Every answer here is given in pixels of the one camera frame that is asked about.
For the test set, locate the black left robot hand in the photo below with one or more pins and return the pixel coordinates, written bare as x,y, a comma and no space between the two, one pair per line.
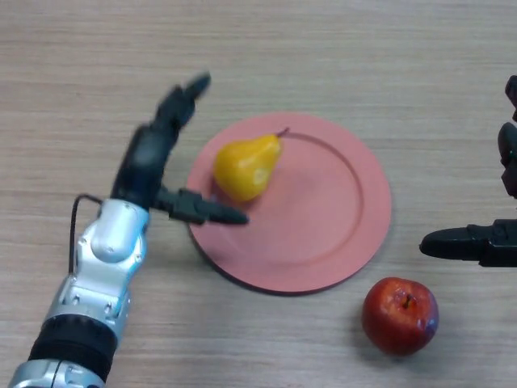
143,161

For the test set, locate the yellow pear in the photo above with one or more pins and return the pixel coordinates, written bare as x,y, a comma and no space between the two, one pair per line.
246,169

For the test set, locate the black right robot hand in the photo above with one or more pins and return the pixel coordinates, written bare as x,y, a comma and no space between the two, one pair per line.
456,243

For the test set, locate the pink round plate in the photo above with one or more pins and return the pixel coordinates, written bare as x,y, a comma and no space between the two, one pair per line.
315,226

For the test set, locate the red apple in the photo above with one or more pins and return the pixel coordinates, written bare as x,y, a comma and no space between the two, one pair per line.
400,319

